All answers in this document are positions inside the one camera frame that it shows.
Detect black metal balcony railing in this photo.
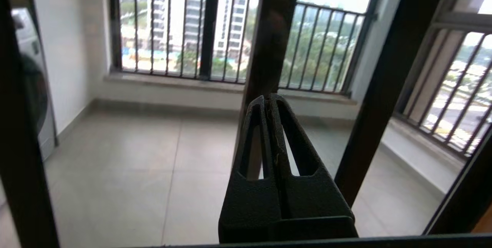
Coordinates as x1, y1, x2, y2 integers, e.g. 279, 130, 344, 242
110, 0, 376, 95

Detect long grey stone window sill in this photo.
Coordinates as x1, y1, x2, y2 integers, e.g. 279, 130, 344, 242
103, 72, 359, 105

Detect silver front-load washing machine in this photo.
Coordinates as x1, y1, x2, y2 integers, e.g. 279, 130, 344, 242
11, 8, 59, 161

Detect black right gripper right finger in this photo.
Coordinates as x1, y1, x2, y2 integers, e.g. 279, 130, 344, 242
268, 93, 354, 221

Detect dark window frame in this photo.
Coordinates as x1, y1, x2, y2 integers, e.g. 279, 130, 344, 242
108, 0, 220, 80

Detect small stone window sill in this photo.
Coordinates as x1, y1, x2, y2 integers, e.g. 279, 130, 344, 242
384, 117, 469, 173

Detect small window with black bars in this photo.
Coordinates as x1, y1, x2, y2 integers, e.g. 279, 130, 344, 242
395, 10, 492, 159

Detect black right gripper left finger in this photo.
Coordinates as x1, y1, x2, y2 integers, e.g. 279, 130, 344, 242
218, 96, 283, 241

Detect brown framed glass door panel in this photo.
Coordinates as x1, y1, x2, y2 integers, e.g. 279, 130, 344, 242
231, 0, 492, 237

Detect dark framed sliding glass door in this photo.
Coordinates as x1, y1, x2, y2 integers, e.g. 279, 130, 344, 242
0, 0, 455, 248

